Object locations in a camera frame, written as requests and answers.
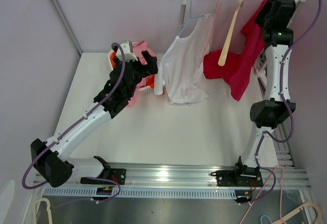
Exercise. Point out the white plastic basket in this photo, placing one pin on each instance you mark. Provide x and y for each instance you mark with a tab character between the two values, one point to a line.
142	90

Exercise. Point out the white slotted cable duct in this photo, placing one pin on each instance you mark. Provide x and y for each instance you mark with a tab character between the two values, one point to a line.
220	194

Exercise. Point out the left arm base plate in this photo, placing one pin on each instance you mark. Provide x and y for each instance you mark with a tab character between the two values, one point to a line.
114	174

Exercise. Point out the crimson t shirt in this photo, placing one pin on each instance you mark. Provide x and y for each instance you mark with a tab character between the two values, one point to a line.
237	69

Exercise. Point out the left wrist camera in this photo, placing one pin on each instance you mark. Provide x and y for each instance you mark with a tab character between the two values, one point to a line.
125	49

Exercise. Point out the orange t shirt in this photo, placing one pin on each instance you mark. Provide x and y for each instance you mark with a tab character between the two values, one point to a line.
148	81

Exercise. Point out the cream wooden hanger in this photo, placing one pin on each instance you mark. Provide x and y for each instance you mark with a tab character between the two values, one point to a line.
225	49

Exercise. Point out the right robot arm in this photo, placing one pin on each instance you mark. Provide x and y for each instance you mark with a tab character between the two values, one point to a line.
276	106

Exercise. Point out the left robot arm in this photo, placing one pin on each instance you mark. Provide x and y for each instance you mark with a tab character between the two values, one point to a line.
52	158

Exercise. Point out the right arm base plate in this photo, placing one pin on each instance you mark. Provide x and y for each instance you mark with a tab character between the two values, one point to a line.
229	178

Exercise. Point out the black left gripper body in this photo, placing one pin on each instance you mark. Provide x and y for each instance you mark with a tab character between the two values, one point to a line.
139	72

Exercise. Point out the wooden hanger on floor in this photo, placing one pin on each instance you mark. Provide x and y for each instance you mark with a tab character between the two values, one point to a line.
298	209

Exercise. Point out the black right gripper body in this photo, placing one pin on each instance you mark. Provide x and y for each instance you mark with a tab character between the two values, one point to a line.
263	19

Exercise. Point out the blue wire hanger on floor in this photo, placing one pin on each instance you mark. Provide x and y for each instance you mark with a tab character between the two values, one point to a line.
265	219

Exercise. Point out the pale pink t shirt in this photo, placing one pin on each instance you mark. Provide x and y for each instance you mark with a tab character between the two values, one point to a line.
178	73

